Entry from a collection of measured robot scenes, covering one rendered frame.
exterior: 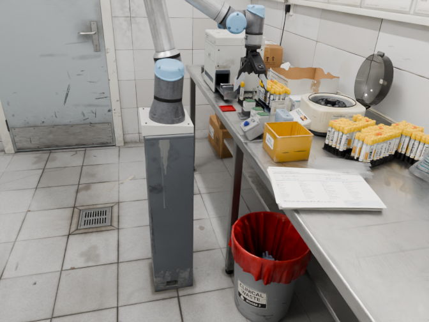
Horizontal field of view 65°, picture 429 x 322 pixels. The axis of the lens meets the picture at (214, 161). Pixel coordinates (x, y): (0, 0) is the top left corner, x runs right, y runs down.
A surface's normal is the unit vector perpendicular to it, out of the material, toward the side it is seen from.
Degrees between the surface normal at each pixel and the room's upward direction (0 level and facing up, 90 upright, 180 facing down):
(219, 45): 89
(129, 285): 0
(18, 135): 90
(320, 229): 0
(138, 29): 90
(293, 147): 90
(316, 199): 0
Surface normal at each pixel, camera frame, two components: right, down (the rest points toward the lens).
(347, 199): 0.03, -0.88
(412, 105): -0.97, 0.08
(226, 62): 0.24, 0.47
